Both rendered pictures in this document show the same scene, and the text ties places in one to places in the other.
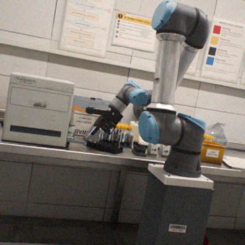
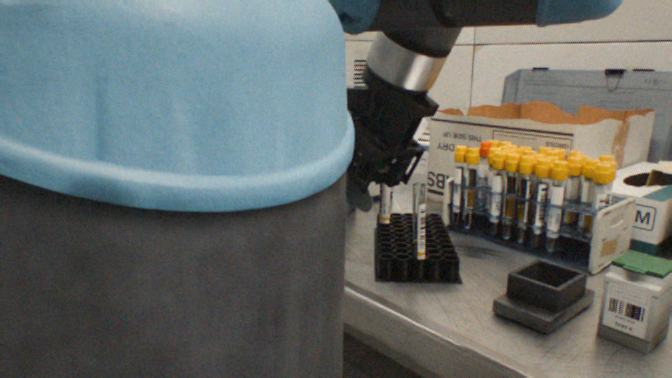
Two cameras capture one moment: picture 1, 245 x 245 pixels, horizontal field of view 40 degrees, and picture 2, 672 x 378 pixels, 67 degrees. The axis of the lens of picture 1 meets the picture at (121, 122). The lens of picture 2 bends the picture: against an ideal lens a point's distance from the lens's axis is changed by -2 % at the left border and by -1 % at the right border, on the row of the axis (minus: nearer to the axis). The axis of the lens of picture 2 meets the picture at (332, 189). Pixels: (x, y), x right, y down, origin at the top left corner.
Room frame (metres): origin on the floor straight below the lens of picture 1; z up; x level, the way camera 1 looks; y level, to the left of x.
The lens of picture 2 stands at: (1.33, -0.43, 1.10)
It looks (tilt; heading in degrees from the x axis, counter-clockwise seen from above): 14 degrees down; 65
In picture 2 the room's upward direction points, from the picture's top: straight up
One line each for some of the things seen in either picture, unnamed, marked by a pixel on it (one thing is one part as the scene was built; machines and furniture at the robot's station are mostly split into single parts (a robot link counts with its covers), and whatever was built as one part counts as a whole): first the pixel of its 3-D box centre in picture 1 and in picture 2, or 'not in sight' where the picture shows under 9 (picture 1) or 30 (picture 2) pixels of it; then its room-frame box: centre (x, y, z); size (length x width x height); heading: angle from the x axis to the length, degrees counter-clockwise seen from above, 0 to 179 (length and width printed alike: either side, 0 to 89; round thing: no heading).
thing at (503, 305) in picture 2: (139, 150); (545, 291); (1.69, -0.11, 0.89); 0.09 x 0.05 x 0.04; 16
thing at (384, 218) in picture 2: (106, 138); (414, 208); (1.66, 0.06, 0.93); 0.17 x 0.09 x 0.11; 61
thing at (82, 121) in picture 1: (89, 122); (538, 154); (1.98, 0.19, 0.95); 0.29 x 0.25 x 0.15; 16
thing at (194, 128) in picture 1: (187, 131); (138, 177); (1.34, -0.26, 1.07); 0.13 x 0.12 x 0.14; 113
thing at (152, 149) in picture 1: (152, 148); (637, 299); (1.72, -0.18, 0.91); 0.05 x 0.04 x 0.07; 16
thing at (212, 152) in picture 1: (206, 151); not in sight; (1.84, -0.49, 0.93); 0.13 x 0.13 x 0.10; 12
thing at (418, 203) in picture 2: (118, 141); (418, 230); (1.62, 0.00, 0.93); 0.01 x 0.01 x 0.10; 60
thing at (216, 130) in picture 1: (211, 134); not in sight; (2.32, -0.62, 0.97); 0.26 x 0.17 x 0.19; 121
